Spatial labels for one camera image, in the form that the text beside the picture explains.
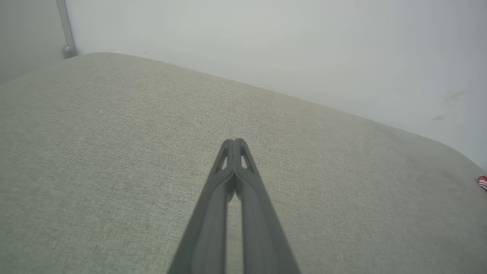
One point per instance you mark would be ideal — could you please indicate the red and white garment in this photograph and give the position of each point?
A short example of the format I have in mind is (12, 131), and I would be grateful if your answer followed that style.
(483, 183)

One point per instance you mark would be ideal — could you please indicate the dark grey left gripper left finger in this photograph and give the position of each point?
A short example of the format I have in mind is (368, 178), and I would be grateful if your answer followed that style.
(209, 228)

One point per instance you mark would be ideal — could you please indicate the grey metal pole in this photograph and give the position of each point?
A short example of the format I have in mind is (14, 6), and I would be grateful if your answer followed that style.
(65, 23)

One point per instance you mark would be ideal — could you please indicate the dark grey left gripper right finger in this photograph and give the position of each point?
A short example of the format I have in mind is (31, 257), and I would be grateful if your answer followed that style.
(262, 236)

